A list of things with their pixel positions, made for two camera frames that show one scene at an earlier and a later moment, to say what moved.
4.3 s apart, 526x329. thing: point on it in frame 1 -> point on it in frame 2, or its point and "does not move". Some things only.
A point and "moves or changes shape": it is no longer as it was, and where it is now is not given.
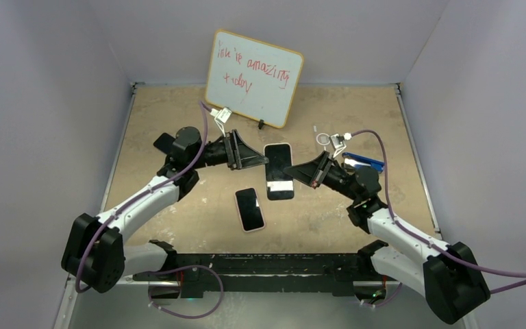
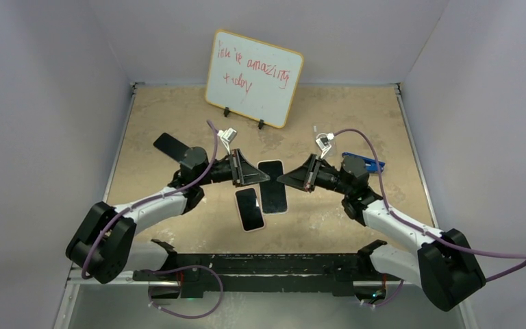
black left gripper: [241, 157] -> [244, 173]
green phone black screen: [249, 209] does not move
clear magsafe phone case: [320, 140] does not move
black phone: [279, 185] moves or changes shape
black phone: [164, 142] does not move
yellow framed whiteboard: [253, 78] does not move
